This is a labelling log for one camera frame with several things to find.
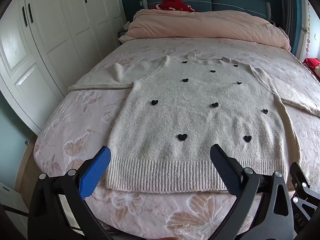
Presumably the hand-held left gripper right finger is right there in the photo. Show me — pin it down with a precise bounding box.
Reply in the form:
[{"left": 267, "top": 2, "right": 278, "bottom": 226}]
[{"left": 209, "top": 144, "right": 298, "bottom": 240}]

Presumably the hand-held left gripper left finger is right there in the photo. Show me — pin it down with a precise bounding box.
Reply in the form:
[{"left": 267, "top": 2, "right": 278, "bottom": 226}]
[{"left": 28, "top": 146, "right": 118, "bottom": 240}]

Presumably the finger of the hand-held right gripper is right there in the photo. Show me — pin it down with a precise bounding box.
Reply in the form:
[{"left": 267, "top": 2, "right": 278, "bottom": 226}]
[{"left": 289, "top": 162, "right": 320, "bottom": 233}]

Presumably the cream sweater with black hearts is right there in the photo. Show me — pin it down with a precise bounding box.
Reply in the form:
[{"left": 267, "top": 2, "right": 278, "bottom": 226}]
[{"left": 69, "top": 54, "right": 320, "bottom": 194}]

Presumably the bed with floral sheet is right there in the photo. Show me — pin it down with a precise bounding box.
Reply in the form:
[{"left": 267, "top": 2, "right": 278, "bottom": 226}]
[{"left": 34, "top": 37, "right": 320, "bottom": 240}]

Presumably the white low cabinet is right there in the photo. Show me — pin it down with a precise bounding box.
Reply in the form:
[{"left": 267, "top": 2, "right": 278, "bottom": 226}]
[{"left": 0, "top": 182, "right": 29, "bottom": 239}]

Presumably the red and white plush toy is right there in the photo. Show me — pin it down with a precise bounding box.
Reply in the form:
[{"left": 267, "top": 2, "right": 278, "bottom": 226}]
[{"left": 303, "top": 57, "right": 320, "bottom": 82}]

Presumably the white wardrobe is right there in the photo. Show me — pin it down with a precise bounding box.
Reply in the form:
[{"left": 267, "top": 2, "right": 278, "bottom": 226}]
[{"left": 0, "top": 0, "right": 127, "bottom": 135}]

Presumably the dark nightstand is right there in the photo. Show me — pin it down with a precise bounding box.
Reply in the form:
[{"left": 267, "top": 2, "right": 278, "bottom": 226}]
[{"left": 117, "top": 21, "right": 131, "bottom": 37}]

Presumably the pink duvet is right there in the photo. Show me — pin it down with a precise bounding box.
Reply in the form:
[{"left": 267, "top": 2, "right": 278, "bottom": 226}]
[{"left": 118, "top": 9, "right": 292, "bottom": 52}]

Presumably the grey curtain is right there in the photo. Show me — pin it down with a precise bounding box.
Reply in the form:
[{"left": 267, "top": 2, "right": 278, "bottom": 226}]
[{"left": 277, "top": 0, "right": 305, "bottom": 53}]

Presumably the red cloth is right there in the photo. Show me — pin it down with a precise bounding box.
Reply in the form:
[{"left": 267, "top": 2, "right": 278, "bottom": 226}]
[{"left": 157, "top": 0, "right": 196, "bottom": 13}]

